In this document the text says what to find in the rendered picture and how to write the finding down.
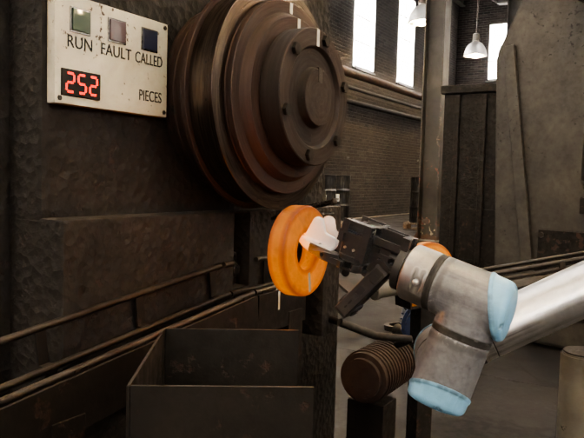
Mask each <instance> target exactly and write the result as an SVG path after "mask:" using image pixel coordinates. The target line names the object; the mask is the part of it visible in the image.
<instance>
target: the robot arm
mask: <svg viewBox="0 0 584 438"><path fill-rule="evenodd" d="M368 220H370V221H372V222H376V223H379V224H381V226H378V227H376V226H373V225H369V222H368ZM418 241H419V238H416V237H413V236H410V235H408V234H405V233H402V232H401V231H398V230H395V229H391V228H390V225H387V224H386V223H383V222H379V221H376V220H374V219H372V218H369V217H366V216H362V221H361V222H360V221H357V220H356V219H354V218H352V217H351V218H346V217H344V221H343V224H342V227H341V228H340V229H339V232H338V231H337V229H336V225H335V218H334V217H332V216H325V217H324V218H321V217H319V216H318V217H316V218H314V220H313V222H312V223H311V224H310V226H309V229H308V231H307V232H306V233H304V234H303V235H302V236H301V238H300V240H299V243H300V244H301V245H302V246H303V247H304V248H305V249H306V250H308V251H309V252H310V253H311V254H313V255H314V256H316V257H318V258H320V259H322V260H323V261H325V262H329V263H332V264H334V265H336V266H337V267H338V268H340V269H344V270H346V271H348V272H351V273H355V274H361V275H362V276H364V277H363V278H362V279H361V280H360V281H359V282H358V283H357V284H356V285H355V286H354V287H353V288H352V290H351V291H350V292H348V293H347V294H345V295H344V296H343V297H342V298H341V299H340V300H339V301H338V304H337V305H336V306H335V309H336V311H337V312H338V313H339V314H340V315H341V316H342V318H343V319H344V318H346V317H348V316H350V317H351V316H353V315H355V314H357V313H358V312H359V311H360V309H361V308H362V307H363V304H364V303H365V302H366V301H367V300H368V299H369V298H370V297H371V296H372V295H373V294H374V293H375V292H376V291H377V290H378V289H379V288H380V287H381V286H382V285H383V284H384V283H385V282H386V281H387V280H388V279H389V286H390V288H392V289H396V292H397V295H398V296H399V297H400V298H401V299H403V300H405V301H407V302H411V303H413V304H414V305H417V306H419V307H421V308H423V309H426V310H428V311H430V312H432V313H434V314H435V318H434V321H433V324H430V325H428V326H427V327H426V328H424V329H423V330H422V331H421V332H420V333H419V335H418V336H417V337H416V339H415V344H414V358H415V371H414V373H413V375H412V378H410V379H409V385H408V393H409V395H410V396H411V397H413V398H414V399H415V400H417V401H418V402H420V403H422V404H424V405H426V406H428V407H430V408H432V409H435V410H437V411H440V412H442V413H444V414H447V415H453V416H461V415H463V414H464V413H465V411H466V409H467V407H468V405H470V403H471V401H470V399H471V397H472V394H473V393H474V390H475V386H476V384H477V382H478V379H479V377H480V374H481V371H482V369H483V366H484V364H487V363H489V362H490V361H491V360H493V359H494V358H497V357H499V356H501V355H505V354H506V353H508V352H511V351H513V350H515V349H517V348H520V347H522V346H524V345H527V344H529V343H530V342H534V341H536V340H538V339H540V338H542V337H544V336H546V335H550V334H552V333H553V332H556V331H558V330H560V329H564V328H565V327H567V326H569V325H572V324H574V323H576V322H579V321H581V320H583V319H584V261H581V262H578V263H576V264H575V265H572V266H570V267H568V268H566V269H563V270H561V271H559V272H557V273H555V274H553V275H550V276H548V277H546V278H544V279H541V280H539V281H538V282H535V283H532V284H530V285H528V286H527V287H525V288H523V289H519V290H518V289H517V286H516V285H515V283H514V282H512V281H510V280H508V279H507V278H504V277H502V276H500V275H497V273H495V272H489V271H487V270H485V269H481V268H478V267H476V266H474V265H471V264H469V263H466V262H463V261H460V260H458V259H455V258H453V257H451V256H448V255H445V254H443V253H441V252H438V251H436V250H433V249H430V248H427V247H425V246H422V245H418V246H417V243H418Z"/></svg>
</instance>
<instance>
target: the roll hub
mask: <svg viewBox="0 0 584 438"><path fill-rule="evenodd" d="M323 36H326V34H325V33H324V32H322V31H321V30H320V47H318V46H316V45H317V28H314V27H307V28H299V29H292V30H285V31H284V32H282V33H281V34H279V35H278V36H277V37H276V38H275V39H274V41H273V42H272V44H271V45H270V46H269V49H268V51H267V53H266V56H265V58H264V61H263V64H262V71H261V77H260V87H259V99H260V110H261V115H262V123H263V127H264V129H265V132H266V135H267V137H268V139H269V142H270V144H271V146H272V147H273V149H274V151H275V152H276V154H277V155H278V156H279V157H280V158H281V159H282V160H283V161H284V162H286V163H289V164H291V165H297V166H317V165H321V164H323V163H325V162H326V161H327V160H328V159H329V158H330V157H331V156H332V155H333V154H334V153H335V151H336V149H337V147H338V146H335V145H334V141H333V140H334V137H335V136H340V137H341V139H342V134H343V131H344V126H345V122H346V115H347V93H343V92H342V89H341V86H342V82H346V79H345V75H344V70H343V67H342V61H341V58H340V57H339V54H338V52H337V50H336V48H335V46H334V44H333V43H332V41H331V40H330V45H329V47H327V48H326V47H324V46H323V45H322V38H323ZM293 42H298V43H299V44H300V45H301V52H300V55H295V54H293V51H292V48H291V47H292V45H293ZM285 103H290V104H291V107H292V112H291V115H290V116H286V115H284V114H283V111H282V107H283V105H284V104H285ZM307 149H312V150H313V151H314V159H313V161H307V159H306V156H305V154H306V151H307Z"/></svg>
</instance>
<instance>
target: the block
mask: <svg viewBox="0 0 584 438"><path fill-rule="evenodd" d="M301 257H302V245H301V244H300V243H298V247H297V259H298V262H299V261H300V260H301ZM337 271H338V267H337V266H336V265H334V264H332V263H329V262H328V263H327V268H326V270H325V273H324V276H323V278H322V281H321V283H320V284H319V286H318V287H317V289H316V290H315V291H314V292H313V293H311V294H310V295H306V310H305V320H303V321H302V334H307V335H316V336H323V335H327V334H329V333H332V332H334V331H335V327H336V325H334V324H332V323H329V317H330V316H331V315H332V316H335V317H336V309H335V306H336V299H337Z"/></svg>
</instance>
